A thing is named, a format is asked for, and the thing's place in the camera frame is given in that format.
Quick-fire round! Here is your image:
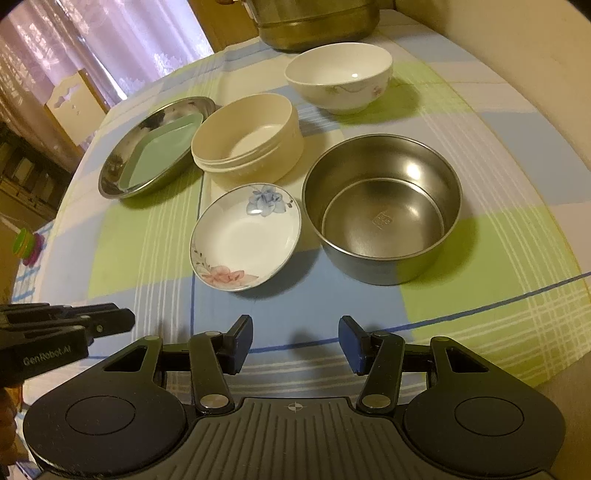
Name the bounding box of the blue grid white cloth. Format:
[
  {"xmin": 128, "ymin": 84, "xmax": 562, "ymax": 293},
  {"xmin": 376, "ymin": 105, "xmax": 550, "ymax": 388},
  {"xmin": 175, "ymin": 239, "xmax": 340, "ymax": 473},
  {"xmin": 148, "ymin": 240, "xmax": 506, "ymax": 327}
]
[{"xmin": 11, "ymin": 222, "xmax": 58, "ymax": 303}]

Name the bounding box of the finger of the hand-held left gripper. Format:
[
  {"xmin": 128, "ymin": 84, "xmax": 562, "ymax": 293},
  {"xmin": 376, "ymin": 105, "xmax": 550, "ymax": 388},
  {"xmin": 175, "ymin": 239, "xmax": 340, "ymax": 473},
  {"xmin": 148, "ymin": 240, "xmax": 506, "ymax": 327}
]
[
  {"xmin": 0, "ymin": 302, "xmax": 118, "ymax": 317},
  {"xmin": 0, "ymin": 308, "xmax": 137, "ymax": 344}
]

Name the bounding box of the stainless steel steamer pot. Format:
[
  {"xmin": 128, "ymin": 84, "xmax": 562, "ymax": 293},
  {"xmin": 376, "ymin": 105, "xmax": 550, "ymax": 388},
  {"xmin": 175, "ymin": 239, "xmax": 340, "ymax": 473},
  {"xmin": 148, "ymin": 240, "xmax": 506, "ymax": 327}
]
[{"xmin": 217, "ymin": 0, "xmax": 382, "ymax": 52}]

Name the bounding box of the colourful stacking toy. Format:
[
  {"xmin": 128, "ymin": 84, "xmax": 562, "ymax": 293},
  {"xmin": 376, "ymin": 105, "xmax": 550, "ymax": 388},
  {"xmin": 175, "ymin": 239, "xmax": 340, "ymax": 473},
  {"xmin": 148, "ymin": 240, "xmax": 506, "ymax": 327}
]
[{"xmin": 13, "ymin": 226, "xmax": 47, "ymax": 268}]

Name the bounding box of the green square plate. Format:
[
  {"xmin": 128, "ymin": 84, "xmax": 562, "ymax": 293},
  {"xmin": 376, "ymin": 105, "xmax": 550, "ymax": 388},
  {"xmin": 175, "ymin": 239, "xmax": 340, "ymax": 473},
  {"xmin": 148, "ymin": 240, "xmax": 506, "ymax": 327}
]
[{"xmin": 119, "ymin": 112, "xmax": 204, "ymax": 190}]

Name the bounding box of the small floral plate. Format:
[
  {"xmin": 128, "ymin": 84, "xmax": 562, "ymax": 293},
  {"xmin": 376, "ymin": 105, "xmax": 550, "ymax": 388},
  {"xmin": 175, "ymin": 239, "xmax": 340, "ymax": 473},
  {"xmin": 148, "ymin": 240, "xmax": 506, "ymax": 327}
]
[{"xmin": 189, "ymin": 183, "xmax": 303, "ymax": 291}]

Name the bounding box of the cream plastic bowl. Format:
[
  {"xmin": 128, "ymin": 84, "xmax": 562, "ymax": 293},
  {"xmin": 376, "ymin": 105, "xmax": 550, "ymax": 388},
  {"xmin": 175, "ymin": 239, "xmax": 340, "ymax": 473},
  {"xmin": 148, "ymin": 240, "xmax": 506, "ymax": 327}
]
[{"xmin": 191, "ymin": 92, "xmax": 305, "ymax": 191}]

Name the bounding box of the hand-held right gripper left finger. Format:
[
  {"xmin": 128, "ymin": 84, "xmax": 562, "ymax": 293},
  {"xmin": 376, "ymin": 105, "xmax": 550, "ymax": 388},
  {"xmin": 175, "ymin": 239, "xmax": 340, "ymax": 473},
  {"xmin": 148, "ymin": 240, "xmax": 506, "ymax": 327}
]
[{"xmin": 92, "ymin": 315, "xmax": 254, "ymax": 413}]

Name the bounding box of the white floral bowl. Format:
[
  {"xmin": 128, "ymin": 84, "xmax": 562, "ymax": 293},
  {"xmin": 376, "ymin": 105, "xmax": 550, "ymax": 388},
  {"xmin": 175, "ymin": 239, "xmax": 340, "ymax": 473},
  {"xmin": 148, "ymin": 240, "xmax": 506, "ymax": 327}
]
[{"xmin": 284, "ymin": 42, "xmax": 394, "ymax": 115}]

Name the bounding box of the stainless steel plate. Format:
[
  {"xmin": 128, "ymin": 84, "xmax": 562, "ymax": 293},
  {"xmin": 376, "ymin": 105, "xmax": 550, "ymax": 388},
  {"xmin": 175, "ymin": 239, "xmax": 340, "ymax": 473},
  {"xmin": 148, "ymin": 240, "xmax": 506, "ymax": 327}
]
[{"xmin": 98, "ymin": 96, "xmax": 217, "ymax": 200}]

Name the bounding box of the wooden chair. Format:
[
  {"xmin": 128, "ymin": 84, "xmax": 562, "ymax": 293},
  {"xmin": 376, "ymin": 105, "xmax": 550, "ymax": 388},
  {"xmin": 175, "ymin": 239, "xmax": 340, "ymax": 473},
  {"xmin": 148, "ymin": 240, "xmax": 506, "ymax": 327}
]
[{"xmin": 44, "ymin": 68, "xmax": 109, "ymax": 153}]

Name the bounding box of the person's left hand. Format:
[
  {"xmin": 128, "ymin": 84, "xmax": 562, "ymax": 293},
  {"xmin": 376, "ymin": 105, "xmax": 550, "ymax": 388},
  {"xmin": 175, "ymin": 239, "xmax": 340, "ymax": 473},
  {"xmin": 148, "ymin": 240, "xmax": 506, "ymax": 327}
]
[{"xmin": 0, "ymin": 385, "xmax": 19, "ymax": 462}]

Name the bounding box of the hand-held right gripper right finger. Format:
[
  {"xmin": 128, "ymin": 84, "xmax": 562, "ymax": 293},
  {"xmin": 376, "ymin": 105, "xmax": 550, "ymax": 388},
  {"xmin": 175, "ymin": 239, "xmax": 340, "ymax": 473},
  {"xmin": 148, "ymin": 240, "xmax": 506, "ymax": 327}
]
[{"xmin": 338, "ymin": 315, "xmax": 502, "ymax": 414}]

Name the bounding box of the dark wooden cabinet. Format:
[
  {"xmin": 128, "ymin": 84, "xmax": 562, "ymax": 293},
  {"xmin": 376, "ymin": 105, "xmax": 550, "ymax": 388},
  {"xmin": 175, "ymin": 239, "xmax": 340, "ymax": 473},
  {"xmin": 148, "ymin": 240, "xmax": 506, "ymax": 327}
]
[{"xmin": 0, "ymin": 124, "xmax": 75, "ymax": 217}]

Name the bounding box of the stainless steel bowl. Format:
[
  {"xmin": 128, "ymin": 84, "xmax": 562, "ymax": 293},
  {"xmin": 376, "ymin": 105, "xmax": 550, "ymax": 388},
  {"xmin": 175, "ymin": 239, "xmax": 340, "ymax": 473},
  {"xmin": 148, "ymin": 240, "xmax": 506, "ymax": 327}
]
[{"xmin": 302, "ymin": 134, "xmax": 464, "ymax": 286}]

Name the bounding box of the lilac curtain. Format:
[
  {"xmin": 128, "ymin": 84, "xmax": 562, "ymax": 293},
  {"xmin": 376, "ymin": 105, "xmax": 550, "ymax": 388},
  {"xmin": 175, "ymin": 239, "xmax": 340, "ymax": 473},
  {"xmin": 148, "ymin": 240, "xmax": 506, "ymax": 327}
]
[{"xmin": 0, "ymin": 0, "xmax": 215, "ymax": 112}]

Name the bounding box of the checked tablecloth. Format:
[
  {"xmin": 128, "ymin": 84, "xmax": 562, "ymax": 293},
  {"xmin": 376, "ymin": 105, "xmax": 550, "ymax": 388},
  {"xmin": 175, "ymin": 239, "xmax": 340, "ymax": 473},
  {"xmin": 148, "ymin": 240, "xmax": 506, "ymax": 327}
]
[{"xmin": 14, "ymin": 9, "xmax": 591, "ymax": 388}]

